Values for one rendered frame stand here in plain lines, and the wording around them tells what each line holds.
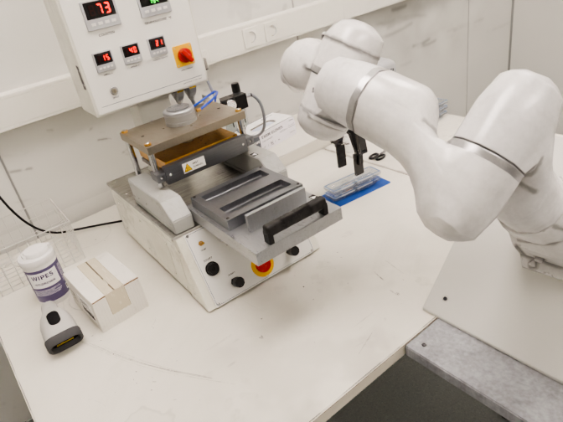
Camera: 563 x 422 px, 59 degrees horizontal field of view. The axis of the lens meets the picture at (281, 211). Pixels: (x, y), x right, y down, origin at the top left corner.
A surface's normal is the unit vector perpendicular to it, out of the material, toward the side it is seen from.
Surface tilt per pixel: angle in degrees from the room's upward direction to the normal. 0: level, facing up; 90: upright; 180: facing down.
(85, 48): 90
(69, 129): 90
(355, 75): 32
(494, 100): 44
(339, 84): 54
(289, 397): 0
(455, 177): 50
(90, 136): 90
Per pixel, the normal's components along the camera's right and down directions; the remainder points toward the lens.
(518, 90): -0.37, -0.31
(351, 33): -0.22, -0.04
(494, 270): -0.66, -0.31
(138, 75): 0.59, 0.31
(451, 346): -0.16, -0.86
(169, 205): 0.26, -0.45
